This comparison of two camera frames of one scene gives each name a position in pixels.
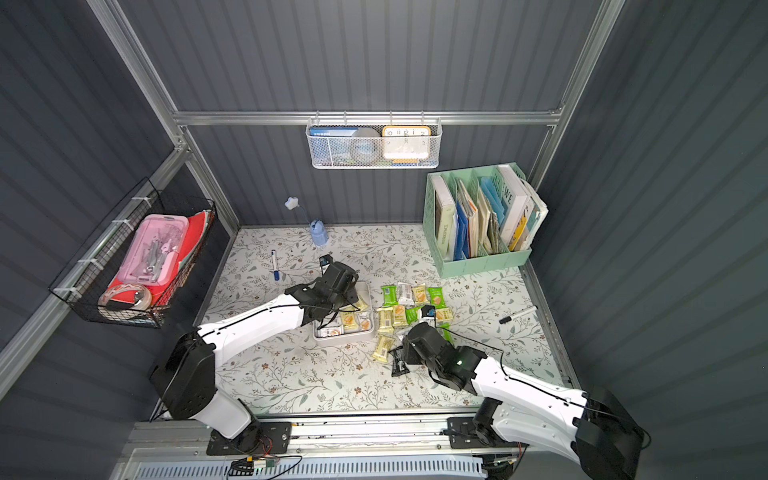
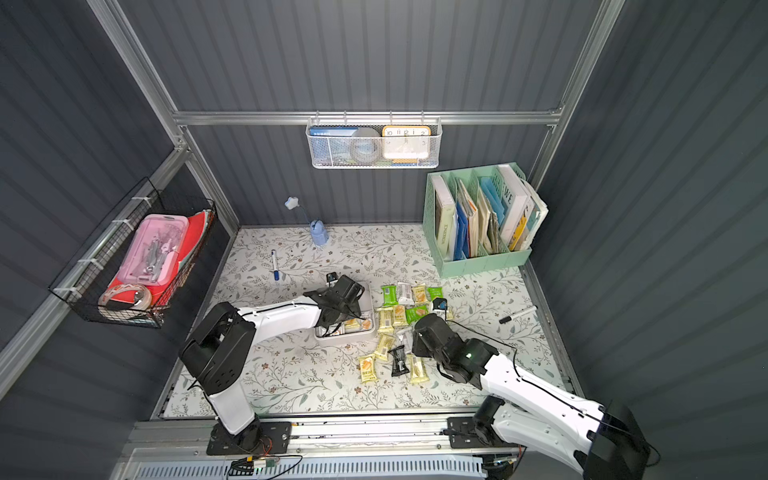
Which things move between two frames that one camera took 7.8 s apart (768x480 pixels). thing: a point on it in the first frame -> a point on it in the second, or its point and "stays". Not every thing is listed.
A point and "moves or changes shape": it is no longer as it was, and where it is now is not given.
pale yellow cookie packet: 350,321 -> 367,368
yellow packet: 382,348 stays
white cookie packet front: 329,332 moves or changes shape
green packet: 390,295 stays
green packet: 412,314 stays
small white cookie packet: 405,294 stays
